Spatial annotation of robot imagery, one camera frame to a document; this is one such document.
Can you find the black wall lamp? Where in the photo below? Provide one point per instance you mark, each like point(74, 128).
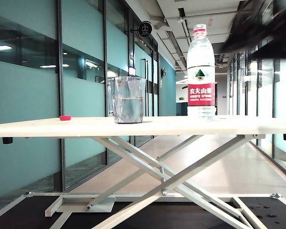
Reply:
point(164, 72)

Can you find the small purple door display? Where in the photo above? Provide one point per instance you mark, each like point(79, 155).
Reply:
point(132, 71)

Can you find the red bottle cap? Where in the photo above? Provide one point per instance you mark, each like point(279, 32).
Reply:
point(65, 117)

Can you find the dark blue cabinet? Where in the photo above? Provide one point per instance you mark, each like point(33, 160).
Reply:
point(181, 108)

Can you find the white folding lift table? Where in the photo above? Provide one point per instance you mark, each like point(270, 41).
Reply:
point(181, 177)

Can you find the clear red-label water bottle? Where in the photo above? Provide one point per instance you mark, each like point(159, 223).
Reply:
point(201, 95)

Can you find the clear grey faceted mug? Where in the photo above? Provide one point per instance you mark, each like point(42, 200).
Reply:
point(128, 107)

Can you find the green potted plant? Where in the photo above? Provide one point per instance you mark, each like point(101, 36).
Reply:
point(181, 98)

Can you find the round black hanging sign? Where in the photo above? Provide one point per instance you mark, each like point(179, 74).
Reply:
point(145, 29)

